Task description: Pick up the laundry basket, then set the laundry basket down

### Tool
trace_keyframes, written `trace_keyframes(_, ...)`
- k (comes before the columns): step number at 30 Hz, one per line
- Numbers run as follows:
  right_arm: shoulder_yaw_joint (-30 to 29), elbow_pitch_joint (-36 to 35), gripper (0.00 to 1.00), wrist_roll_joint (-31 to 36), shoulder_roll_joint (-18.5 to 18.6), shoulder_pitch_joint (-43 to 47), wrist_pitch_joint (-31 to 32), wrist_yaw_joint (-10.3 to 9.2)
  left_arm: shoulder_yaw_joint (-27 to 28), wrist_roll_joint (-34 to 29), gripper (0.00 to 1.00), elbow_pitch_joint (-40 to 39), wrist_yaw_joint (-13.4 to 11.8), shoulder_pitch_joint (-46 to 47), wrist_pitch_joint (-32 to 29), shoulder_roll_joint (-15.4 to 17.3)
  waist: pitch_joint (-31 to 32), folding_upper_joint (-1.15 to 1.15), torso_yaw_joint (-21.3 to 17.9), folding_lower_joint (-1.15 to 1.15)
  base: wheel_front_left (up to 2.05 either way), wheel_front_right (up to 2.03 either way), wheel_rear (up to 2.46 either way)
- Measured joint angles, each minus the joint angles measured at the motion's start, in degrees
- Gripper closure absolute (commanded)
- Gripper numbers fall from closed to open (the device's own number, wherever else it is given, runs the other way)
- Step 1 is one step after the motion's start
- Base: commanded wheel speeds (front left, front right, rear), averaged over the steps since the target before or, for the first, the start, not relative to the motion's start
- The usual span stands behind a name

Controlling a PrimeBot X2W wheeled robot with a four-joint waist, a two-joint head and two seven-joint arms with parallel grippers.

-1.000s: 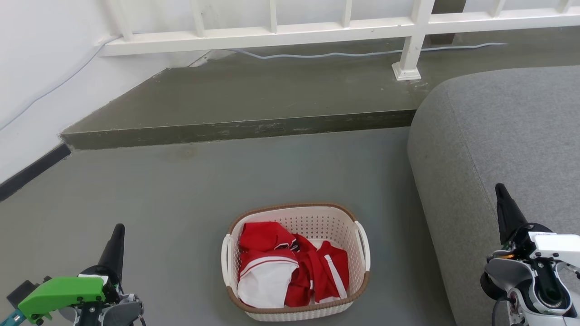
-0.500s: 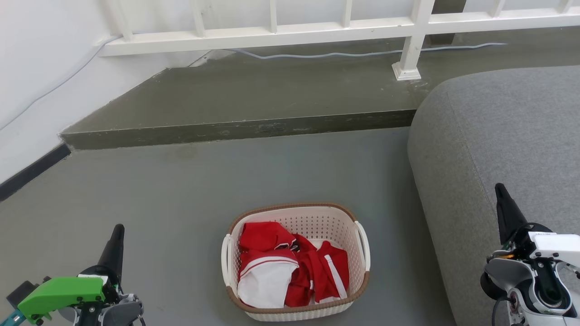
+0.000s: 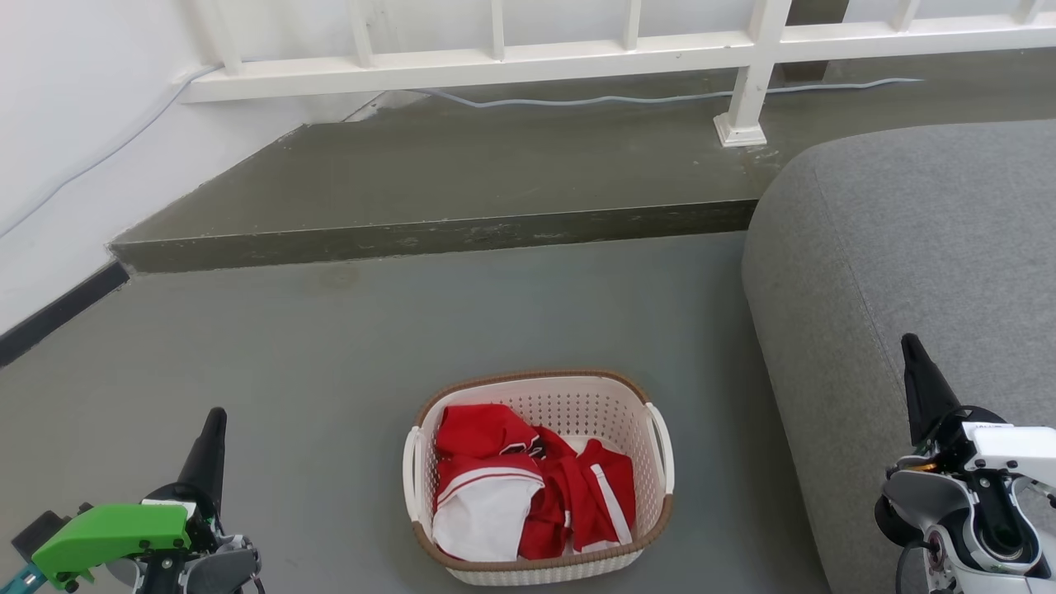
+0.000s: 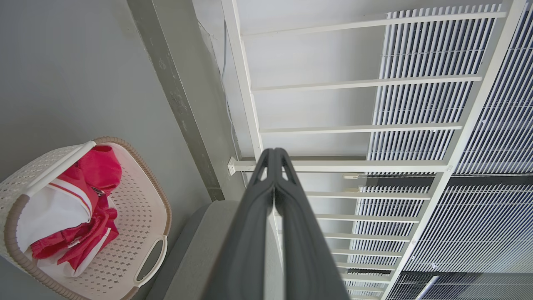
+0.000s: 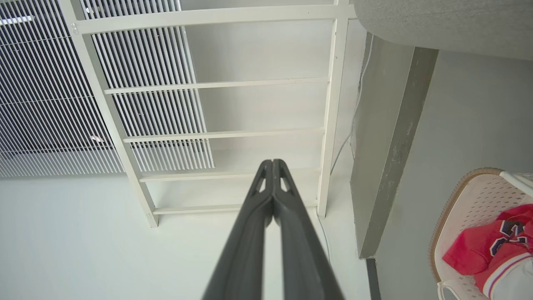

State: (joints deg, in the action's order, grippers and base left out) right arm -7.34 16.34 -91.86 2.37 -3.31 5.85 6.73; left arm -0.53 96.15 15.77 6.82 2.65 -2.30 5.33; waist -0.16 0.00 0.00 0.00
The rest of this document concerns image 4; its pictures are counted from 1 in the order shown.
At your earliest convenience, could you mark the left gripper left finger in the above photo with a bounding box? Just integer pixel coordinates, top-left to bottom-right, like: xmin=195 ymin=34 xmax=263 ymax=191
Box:
xmin=203 ymin=148 xmax=276 ymax=300

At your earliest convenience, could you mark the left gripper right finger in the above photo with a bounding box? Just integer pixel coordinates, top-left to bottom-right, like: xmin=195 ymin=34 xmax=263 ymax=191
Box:
xmin=274 ymin=148 xmax=350 ymax=300

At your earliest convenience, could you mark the white perforated laundry basket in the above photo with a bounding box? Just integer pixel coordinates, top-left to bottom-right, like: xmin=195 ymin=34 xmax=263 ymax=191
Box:
xmin=0 ymin=136 xmax=172 ymax=300

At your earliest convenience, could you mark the grey fabric sofa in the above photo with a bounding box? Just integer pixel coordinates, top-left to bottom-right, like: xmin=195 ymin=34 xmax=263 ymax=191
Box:
xmin=146 ymin=200 xmax=286 ymax=300

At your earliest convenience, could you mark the white railing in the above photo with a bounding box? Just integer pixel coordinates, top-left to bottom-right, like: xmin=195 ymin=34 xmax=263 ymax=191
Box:
xmin=221 ymin=0 xmax=533 ymax=300

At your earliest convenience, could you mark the red garment with white stripe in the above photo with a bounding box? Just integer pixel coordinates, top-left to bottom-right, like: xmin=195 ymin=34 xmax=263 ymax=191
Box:
xmin=31 ymin=200 xmax=120 ymax=278

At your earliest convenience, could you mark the grey raised floor step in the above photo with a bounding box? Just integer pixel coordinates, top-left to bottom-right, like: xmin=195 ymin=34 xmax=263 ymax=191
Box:
xmin=126 ymin=0 xmax=250 ymax=202

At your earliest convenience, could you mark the white louvred blind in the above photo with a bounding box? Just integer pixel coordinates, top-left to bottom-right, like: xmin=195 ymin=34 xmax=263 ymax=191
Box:
xmin=345 ymin=0 xmax=533 ymax=300

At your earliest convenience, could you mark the red and white garment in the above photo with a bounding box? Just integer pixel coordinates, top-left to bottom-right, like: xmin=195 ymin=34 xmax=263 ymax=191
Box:
xmin=17 ymin=145 xmax=122 ymax=251

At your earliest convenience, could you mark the light blue cable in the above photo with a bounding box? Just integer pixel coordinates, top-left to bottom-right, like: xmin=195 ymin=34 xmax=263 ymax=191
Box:
xmin=221 ymin=20 xmax=250 ymax=184

